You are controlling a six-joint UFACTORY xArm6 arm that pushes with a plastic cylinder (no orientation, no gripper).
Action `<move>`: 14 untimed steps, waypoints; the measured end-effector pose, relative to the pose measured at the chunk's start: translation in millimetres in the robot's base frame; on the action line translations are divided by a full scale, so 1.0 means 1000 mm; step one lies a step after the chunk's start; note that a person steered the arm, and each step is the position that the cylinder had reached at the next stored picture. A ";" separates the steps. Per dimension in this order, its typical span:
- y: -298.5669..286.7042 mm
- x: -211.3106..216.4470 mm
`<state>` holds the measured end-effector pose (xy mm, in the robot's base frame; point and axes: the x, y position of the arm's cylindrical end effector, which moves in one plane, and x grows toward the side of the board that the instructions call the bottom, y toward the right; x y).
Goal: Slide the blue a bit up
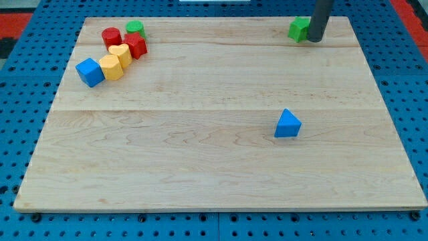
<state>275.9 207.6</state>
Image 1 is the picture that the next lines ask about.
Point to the wooden board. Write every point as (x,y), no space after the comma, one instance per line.
(190,126)

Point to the blue triangle block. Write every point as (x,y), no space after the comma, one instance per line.
(288,125)

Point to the red star block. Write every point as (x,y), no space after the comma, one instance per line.
(136,44)

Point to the yellow heart block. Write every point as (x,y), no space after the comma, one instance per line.
(122,51)

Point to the yellow rounded block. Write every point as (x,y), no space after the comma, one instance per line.
(111,67)

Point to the green cylinder block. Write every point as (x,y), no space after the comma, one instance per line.
(135,26)

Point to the green star block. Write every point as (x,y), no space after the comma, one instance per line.
(298,29)

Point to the red cylinder block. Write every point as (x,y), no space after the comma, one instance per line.
(111,37)

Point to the blue cube block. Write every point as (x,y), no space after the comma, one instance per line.
(90,72)

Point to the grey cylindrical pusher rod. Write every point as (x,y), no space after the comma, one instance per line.
(319,20)

